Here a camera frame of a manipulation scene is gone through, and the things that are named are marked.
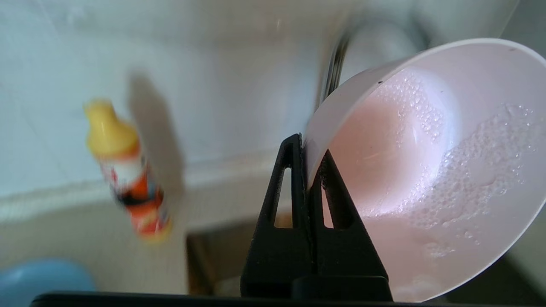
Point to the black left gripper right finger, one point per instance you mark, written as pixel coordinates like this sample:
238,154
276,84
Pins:
349,260

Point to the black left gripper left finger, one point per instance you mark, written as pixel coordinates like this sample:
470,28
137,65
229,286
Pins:
277,260

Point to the pale pink bowl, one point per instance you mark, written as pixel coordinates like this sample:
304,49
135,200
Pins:
448,149

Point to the orange dish soap bottle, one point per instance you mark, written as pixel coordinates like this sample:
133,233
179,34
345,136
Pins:
128,179

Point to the chrome gooseneck faucet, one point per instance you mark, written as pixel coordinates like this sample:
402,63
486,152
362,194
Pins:
337,68

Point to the blue grey plate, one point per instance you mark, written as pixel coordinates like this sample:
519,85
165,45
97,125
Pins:
42,277

